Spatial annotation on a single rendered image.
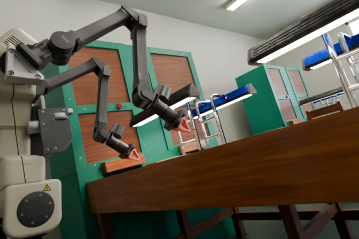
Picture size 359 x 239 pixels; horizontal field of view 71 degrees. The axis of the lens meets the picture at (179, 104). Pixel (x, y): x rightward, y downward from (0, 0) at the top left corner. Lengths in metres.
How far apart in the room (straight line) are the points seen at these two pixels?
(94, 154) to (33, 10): 1.97
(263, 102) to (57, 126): 3.45
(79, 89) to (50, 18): 1.54
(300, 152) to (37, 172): 0.79
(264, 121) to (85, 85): 2.90
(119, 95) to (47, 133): 1.09
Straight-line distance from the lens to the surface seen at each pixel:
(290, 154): 0.68
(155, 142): 2.03
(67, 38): 0.98
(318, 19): 0.98
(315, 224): 1.65
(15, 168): 0.96
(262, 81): 4.08
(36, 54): 0.93
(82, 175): 1.72
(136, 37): 1.13
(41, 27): 3.17
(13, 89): 0.99
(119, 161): 1.76
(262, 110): 4.10
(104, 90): 1.44
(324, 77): 6.21
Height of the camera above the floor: 0.76
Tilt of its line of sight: 12 degrees up
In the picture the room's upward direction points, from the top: 15 degrees counter-clockwise
